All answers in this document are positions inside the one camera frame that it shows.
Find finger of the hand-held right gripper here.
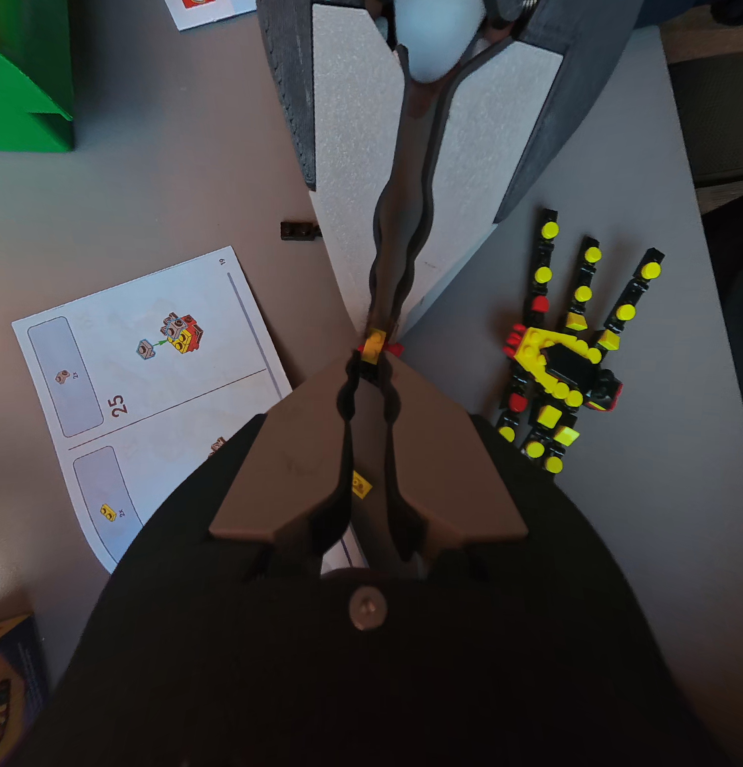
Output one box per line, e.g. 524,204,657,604
311,0,409,339
389,37,565,336

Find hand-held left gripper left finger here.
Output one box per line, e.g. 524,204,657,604
208,350,363,564

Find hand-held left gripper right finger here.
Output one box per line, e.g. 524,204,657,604
377,354,529,564

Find small yellow red lego assembly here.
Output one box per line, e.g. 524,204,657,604
356,326,405,366

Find lego instruction booklet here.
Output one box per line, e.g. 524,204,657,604
12,246,369,575

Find black yellow lego spider model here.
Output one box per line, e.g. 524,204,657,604
496,209,667,477

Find purple yellow lego box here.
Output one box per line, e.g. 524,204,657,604
0,611,49,762

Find dark chair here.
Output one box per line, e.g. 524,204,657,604
668,54,743,187

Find white leaflet with red logo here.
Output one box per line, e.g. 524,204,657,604
164,0,257,31

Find green box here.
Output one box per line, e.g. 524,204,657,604
0,0,75,152

